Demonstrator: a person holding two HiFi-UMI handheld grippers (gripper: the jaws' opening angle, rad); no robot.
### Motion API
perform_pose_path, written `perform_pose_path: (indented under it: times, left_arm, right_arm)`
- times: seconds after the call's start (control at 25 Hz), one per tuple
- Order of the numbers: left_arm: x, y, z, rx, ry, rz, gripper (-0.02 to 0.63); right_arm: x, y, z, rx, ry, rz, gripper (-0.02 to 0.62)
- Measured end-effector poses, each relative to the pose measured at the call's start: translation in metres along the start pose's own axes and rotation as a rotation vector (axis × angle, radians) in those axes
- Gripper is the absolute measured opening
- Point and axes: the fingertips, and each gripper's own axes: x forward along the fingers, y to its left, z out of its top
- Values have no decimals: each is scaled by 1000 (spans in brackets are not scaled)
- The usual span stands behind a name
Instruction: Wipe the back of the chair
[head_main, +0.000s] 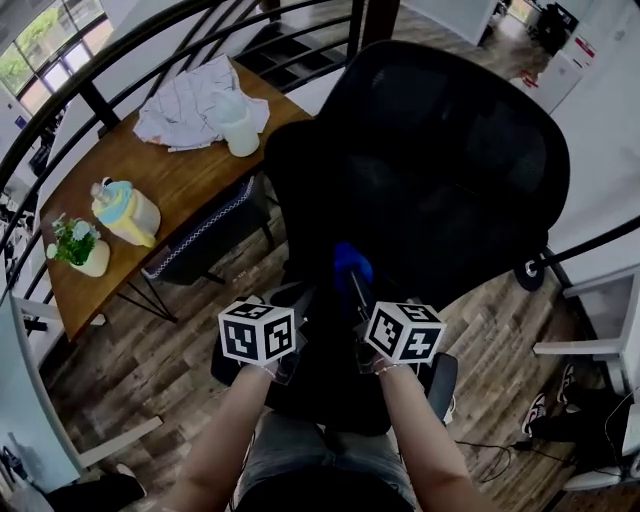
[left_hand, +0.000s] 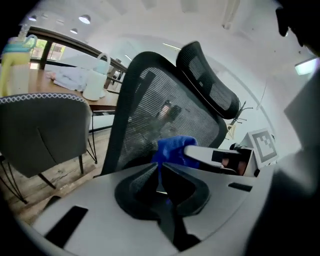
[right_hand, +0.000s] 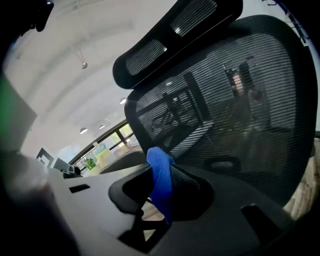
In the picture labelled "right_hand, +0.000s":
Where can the blue cloth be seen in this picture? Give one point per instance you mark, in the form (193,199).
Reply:
(161,180)

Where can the dome pendant lamp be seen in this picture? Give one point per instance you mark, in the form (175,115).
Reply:
(123,101)
(102,127)
(83,131)

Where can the dark grey fabric chair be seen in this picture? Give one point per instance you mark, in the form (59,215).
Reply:
(125,162)

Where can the potted plant in pale pot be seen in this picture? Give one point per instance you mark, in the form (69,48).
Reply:
(90,163)

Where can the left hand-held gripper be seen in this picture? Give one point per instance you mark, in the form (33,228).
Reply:
(66,170)

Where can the large framed window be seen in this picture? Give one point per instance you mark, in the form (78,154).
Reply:
(117,136)

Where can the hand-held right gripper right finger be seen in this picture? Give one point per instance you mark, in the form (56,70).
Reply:
(195,200)

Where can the black mesh office chair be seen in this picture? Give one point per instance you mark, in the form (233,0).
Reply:
(250,112)

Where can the black coat rack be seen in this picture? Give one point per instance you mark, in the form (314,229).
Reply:
(295,22)

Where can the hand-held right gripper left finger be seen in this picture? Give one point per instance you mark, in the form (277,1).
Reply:
(117,195)

